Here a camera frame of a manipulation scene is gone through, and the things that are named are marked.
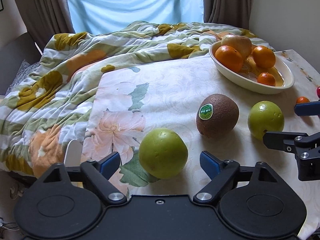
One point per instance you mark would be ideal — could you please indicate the framed wall picture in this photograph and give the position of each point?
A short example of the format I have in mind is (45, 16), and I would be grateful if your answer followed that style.
(1, 5)

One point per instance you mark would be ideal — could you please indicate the large green apple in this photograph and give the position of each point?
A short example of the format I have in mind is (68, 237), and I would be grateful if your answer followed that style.
(265, 116)

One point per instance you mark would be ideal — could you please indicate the light blue window cloth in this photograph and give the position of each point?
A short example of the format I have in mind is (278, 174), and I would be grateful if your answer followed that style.
(106, 16)

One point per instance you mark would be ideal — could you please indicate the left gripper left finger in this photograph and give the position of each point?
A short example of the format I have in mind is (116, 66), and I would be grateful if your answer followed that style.
(96, 178)

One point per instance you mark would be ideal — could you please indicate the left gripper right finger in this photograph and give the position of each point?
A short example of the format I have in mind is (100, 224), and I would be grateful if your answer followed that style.
(222, 175)

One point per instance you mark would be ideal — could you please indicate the right brown curtain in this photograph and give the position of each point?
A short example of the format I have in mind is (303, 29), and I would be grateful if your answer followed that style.
(231, 12)

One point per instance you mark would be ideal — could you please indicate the cream ceramic fruit bowl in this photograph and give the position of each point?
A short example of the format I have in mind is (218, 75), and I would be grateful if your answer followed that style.
(247, 77)

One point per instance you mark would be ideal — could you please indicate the grey patterned pillow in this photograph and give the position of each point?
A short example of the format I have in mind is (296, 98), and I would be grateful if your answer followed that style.
(23, 72)

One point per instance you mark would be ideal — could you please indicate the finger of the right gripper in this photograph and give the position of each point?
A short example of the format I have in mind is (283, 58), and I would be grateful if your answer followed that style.
(307, 109)
(292, 142)

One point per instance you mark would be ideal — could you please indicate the striped floral quilt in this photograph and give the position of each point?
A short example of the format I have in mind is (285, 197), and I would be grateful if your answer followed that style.
(52, 105)

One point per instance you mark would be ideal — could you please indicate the small mandarin orange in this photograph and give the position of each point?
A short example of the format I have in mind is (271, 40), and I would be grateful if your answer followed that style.
(302, 99)

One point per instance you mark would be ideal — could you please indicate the brown curtain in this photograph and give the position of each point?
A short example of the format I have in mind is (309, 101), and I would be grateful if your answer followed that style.
(231, 12)
(45, 18)

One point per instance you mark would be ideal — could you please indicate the small green apple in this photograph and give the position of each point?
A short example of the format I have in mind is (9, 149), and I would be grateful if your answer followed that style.
(162, 153)

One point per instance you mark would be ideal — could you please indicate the wrinkled yellow apple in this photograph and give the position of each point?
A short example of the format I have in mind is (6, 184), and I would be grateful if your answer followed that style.
(241, 43)

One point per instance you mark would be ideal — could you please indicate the large orange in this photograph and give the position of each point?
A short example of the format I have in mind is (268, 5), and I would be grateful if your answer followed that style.
(229, 57)

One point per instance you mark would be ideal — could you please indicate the orange in bowl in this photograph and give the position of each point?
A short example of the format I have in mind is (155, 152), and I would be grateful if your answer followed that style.
(263, 57)

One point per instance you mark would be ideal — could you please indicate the brown kiwi with sticker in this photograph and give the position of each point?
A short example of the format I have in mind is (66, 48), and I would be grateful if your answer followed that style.
(217, 116)

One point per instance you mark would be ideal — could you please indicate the grey bed headboard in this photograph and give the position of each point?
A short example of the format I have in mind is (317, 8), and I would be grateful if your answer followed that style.
(13, 54)

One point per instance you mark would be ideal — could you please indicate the left brown curtain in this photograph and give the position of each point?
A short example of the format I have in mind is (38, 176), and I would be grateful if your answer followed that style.
(45, 18)

